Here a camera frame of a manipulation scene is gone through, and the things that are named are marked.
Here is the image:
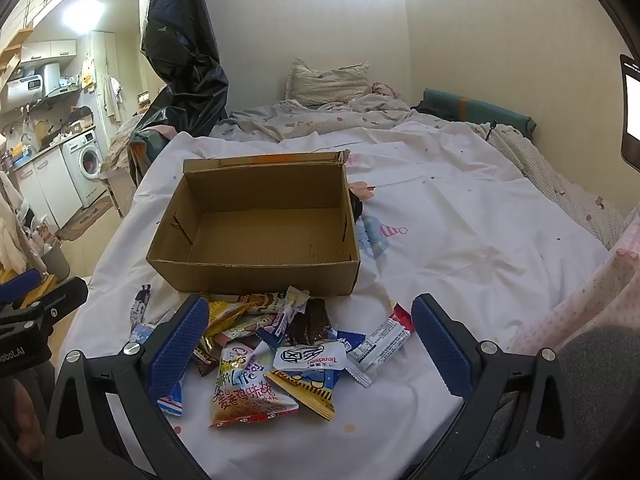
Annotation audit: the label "white bar packet red end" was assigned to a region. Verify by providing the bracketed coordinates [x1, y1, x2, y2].
[345, 304, 417, 389]

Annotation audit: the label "cardboard box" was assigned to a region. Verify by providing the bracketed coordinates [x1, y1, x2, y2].
[146, 150, 362, 297]

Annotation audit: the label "yellow chip bag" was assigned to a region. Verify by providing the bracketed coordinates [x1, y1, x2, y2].
[209, 342, 300, 428]

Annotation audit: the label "navy and white bar packet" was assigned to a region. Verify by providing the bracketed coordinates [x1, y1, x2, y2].
[130, 284, 152, 329]

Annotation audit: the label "small white and green packet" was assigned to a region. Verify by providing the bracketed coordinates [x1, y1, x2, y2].
[276, 285, 311, 322]

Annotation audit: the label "white base cabinets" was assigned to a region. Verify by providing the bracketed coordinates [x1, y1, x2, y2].
[14, 147, 84, 229]

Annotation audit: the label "person's grey pants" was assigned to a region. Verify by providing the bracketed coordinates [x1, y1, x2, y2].
[550, 326, 640, 480]

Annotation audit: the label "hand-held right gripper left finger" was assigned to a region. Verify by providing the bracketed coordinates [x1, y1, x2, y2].
[42, 295, 211, 480]

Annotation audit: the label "floral duvet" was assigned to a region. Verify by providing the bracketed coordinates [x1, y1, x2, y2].
[207, 94, 627, 252]

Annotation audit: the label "cream cartoon snack packet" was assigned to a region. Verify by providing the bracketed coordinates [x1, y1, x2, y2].
[217, 314, 275, 347]

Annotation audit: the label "round ceiling light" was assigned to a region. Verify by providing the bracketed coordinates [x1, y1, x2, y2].
[61, 0, 107, 31]

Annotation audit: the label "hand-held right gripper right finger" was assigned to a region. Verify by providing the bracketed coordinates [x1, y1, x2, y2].
[405, 292, 593, 480]

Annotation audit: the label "grey trash bin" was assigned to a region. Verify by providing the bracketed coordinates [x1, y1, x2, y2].
[40, 241, 71, 284]

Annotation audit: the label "yellow and blue snack packet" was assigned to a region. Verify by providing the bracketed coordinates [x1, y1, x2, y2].
[265, 367, 342, 421]

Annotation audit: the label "beige crumpled cloth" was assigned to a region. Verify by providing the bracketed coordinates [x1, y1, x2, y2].
[100, 112, 151, 176]

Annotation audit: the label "black hanging plastic cover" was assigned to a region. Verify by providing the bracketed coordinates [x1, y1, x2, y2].
[131, 0, 231, 186]

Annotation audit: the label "white washing machine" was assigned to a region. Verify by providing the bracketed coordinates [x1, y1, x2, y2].
[62, 129, 109, 209]

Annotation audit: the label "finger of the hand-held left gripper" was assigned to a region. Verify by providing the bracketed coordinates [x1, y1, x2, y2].
[0, 268, 44, 307]
[0, 277, 89, 341]

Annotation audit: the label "white water heater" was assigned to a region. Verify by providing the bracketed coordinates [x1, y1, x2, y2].
[4, 62, 62, 107]

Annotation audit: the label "white wall cabinet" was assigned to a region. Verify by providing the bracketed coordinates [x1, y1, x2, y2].
[20, 39, 79, 64]

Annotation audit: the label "red cake packet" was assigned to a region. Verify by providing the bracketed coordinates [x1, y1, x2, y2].
[207, 292, 282, 317]

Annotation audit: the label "tall white cabinet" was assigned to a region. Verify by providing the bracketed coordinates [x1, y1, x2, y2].
[90, 30, 122, 128]

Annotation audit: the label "navy snack packet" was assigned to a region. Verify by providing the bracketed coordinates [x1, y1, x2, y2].
[255, 322, 292, 349]

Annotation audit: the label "green mat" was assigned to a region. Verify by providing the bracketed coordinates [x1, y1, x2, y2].
[414, 88, 537, 142]

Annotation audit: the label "small blue snack packet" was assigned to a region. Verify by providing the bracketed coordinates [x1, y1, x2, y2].
[334, 330, 369, 354]

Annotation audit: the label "tablet screen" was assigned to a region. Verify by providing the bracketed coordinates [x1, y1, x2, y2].
[619, 53, 640, 172]

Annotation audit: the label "beige pillow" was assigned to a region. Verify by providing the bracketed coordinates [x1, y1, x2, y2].
[286, 58, 372, 107]

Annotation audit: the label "dark brown chocolate packet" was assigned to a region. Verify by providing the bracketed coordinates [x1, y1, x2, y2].
[287, 298, 334, 346]

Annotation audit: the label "person's left hand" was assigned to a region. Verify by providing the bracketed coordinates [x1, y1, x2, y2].
[10, 377, 47, 448]

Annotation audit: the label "pink dotted quilt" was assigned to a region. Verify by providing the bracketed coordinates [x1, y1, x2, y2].
[509, 217, 640, 357]

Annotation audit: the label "brown floor rug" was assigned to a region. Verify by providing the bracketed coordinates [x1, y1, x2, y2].
[55, 194, 114, 242]

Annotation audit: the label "white sachet with black print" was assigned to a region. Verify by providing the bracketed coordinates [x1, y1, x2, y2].
[272, 340, 347, 372]

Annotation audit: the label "wooden loft stairs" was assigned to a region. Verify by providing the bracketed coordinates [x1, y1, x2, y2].
[0, 0, 121, 81]

